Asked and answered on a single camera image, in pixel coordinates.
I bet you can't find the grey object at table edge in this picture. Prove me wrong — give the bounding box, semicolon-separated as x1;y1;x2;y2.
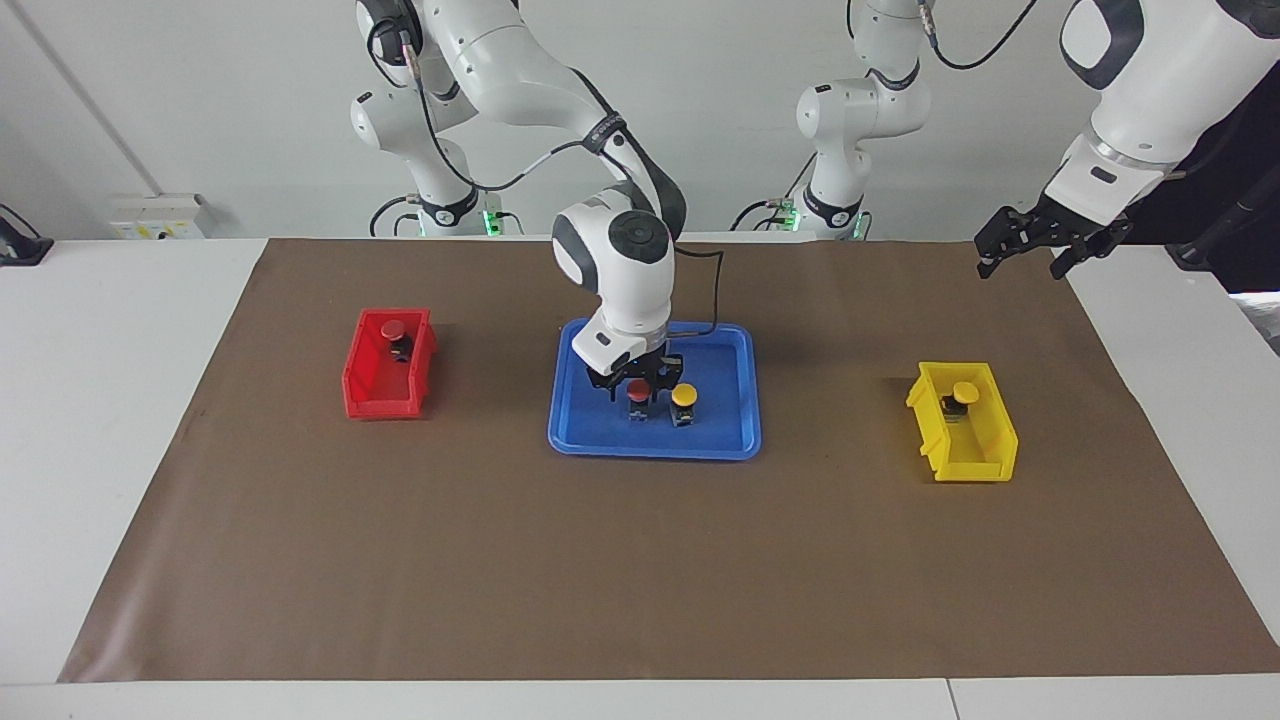
1232;291;1280;358

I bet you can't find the blue plastic tray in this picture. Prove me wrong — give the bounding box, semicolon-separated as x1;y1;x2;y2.
548;319;763;461

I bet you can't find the black left arm base cable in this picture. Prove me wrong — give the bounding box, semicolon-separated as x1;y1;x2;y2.
730;155;817;233

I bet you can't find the white wall socket box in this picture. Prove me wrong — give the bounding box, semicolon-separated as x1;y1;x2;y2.
108;194;213;240

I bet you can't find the black clamp at table edge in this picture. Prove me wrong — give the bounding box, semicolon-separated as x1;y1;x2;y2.
0;205;54;267

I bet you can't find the black arm base cable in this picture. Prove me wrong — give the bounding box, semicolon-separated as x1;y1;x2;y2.
370;195;423;238
730;155;817;233

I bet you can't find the black stand foot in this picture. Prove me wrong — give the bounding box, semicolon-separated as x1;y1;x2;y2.
1165;190;1280;273

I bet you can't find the black right arm base cable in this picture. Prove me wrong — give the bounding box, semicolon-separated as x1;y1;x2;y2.
370;195;423;238

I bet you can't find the brown table mat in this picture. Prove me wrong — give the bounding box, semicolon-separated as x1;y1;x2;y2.
57;238;1280;684

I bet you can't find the yellow plastic bin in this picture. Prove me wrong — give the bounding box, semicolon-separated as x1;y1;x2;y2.
906;362;1019;484

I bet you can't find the red plastic bin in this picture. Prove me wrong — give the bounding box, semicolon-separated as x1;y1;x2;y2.
342;308;439;421

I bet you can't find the black backdrop panel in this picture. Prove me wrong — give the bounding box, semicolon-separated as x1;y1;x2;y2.
1120;70;1280;293

